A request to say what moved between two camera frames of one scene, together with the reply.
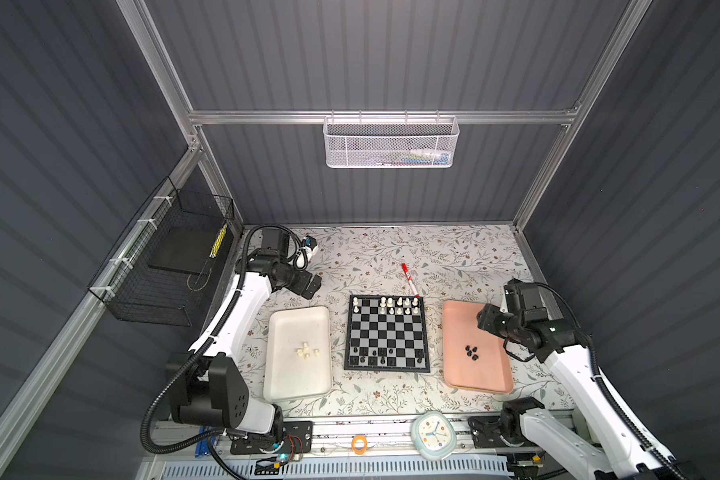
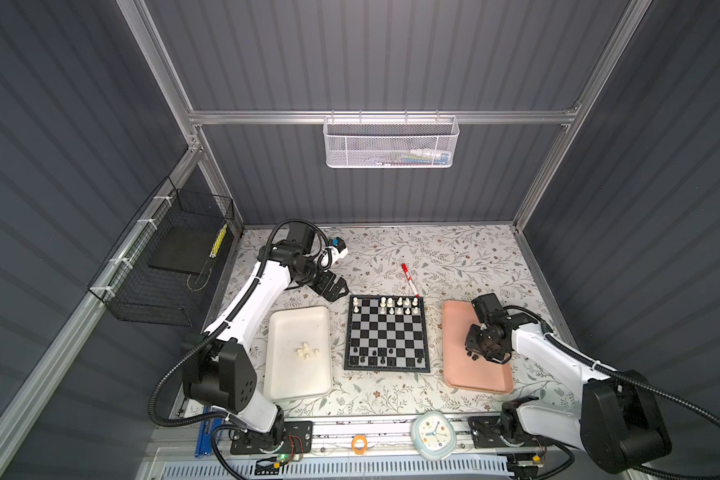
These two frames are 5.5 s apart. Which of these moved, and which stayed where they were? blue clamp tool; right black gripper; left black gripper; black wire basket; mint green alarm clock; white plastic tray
Moved: right black gripper; left black gripper
Stayed: mint green alarm clock; black wire basket; white plastic tray; blue clamp tool
